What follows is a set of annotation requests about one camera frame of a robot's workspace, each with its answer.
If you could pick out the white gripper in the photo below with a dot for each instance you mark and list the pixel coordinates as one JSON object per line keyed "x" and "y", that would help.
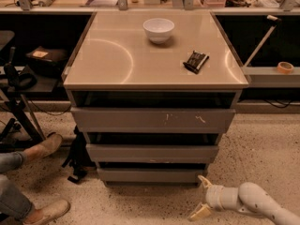
{"x": 213, "y": 195}

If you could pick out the grey bottom drawer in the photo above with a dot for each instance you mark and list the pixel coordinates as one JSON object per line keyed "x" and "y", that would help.
{"x": 150, "y": 176}

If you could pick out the grey drawer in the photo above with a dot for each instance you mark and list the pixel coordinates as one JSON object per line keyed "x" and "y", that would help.
{"x": 150, "y": 176}
{"x": 149, "y": 120}
{"x": 152, "y": 153}

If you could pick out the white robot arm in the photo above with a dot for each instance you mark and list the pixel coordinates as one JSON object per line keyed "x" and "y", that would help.
{"x": 248, "y": 199}

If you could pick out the grey middle drawer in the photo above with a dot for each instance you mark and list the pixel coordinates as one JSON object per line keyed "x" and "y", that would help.
{"x": 152, "y": 153}

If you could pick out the grey drawer cabinet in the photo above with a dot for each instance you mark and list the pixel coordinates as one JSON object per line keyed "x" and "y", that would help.
{"x": 117, "y": 66}

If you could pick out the grey top drawer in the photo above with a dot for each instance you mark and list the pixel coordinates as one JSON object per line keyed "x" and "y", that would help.
{"x": 149, "y": 120}

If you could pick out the black snack packet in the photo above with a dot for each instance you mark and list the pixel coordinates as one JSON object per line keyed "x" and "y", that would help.
{"x": 196, "y": 61}

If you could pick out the tan shoe lower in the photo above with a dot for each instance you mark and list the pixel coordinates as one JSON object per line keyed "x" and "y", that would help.
{"x": 48, "y": 213}

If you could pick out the tan shoe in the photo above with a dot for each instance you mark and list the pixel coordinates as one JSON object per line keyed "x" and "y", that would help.
{"x": 47, "y": 147}
{"x": 48, "y": 213}

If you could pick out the masking tape roll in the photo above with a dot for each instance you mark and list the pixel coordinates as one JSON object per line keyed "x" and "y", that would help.
{"x": 284, "y": 67}

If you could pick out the white bowl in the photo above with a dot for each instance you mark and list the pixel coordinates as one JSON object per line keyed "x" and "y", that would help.
{"x": 158, "y": 30}

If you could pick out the tan shoe upper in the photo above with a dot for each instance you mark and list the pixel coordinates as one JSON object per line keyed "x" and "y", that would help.
{"x": 47, "y": 147}

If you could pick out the blue jeans leg lower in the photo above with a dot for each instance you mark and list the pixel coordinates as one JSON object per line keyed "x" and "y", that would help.
{"x": 12, "y": 202}

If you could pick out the blue jeans leg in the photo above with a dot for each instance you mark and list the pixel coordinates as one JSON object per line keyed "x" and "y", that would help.
{"x": 11, "y": 161}
{"x": 12, "y": 202}

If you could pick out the blue jeans leg upper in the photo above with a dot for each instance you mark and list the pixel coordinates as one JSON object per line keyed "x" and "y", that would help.
{"x": 11, "y": 161}

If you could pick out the black bag with label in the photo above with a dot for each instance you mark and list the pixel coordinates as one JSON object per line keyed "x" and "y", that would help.
{"x": 47, "y": 62}

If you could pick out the black headphones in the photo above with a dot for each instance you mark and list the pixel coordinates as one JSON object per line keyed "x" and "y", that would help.
{"x": 17, "y": 80}

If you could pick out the black side table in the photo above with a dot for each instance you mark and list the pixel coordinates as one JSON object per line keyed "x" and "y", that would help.
{"x": 21, "y": 111}

